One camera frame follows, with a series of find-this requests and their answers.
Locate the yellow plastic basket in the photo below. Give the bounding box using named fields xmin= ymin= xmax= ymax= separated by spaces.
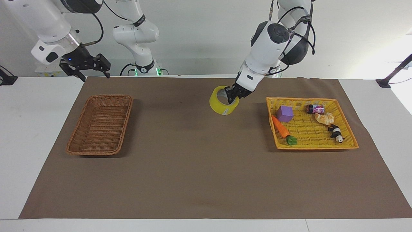
xmin=266 ymin=97 xmax=359 ymax=150

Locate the orange toy carrot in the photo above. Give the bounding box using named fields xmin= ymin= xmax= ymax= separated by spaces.
xmin=271 ymin=115 xmax=298 ymax=146

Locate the brown wicker basket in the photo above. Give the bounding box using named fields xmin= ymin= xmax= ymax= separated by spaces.
xmin=66 ymin=94 xmax=134 ymax=156

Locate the toy panda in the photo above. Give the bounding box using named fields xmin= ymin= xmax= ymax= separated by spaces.
xmin=328 ymin=124 xmax=345 ymax=143

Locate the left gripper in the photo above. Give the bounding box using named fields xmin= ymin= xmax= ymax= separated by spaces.
xmin=224 ymin=73 xmax=255 ymax=104

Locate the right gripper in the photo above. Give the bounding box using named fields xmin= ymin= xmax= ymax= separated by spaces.
xmin=60 ymin=45 xmax=111 ymax=82

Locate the toy croissant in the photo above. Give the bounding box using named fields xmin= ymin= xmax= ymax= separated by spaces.
xmin=314 ymin=112 xmax=335 ymax=125

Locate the yellow tape roll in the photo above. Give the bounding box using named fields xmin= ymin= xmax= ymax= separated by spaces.
xmin=209 ymin=85 xmax=240 ymax=116

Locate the black cable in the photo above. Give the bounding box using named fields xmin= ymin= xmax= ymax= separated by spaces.
xmin=79 ymin=12 xmax=104 ymax=47
xmin=120 ymin=63 xmax=136 ymax=76
xmin=277 ymin=6 xmax=316 ymax=56
xmin=103 ymin=0 xmax=138 ymax=24

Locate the purple cube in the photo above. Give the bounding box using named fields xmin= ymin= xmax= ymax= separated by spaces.
xmin=276 ymin=105 xmax=294 ymax=123

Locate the small black pink can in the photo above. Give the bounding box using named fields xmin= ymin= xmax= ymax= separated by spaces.
xmin=306 ymin=104 xmax=325 ymax=115

